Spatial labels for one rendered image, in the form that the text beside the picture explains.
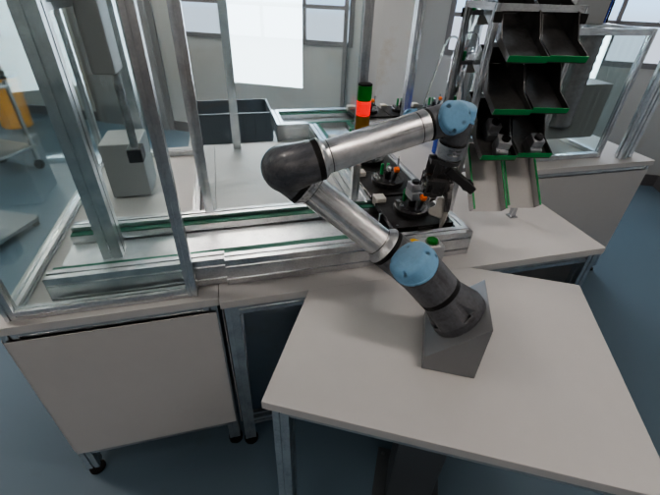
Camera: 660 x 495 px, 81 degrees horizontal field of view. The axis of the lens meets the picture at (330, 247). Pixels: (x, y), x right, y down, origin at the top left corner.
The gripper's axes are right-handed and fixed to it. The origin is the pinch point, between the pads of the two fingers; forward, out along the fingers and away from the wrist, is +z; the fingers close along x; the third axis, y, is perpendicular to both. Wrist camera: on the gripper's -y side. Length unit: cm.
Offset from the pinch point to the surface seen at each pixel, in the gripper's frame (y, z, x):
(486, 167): -27.7, -1.0, -34.6
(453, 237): -12.2, 14.9, -8.7
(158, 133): 78, -26, 13
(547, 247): -54, 22, -15
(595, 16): -96, -46, -119
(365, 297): 20.7, 23.4, 15.8
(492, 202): -29.7, 8.2, -23.7
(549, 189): -101, 39, -95
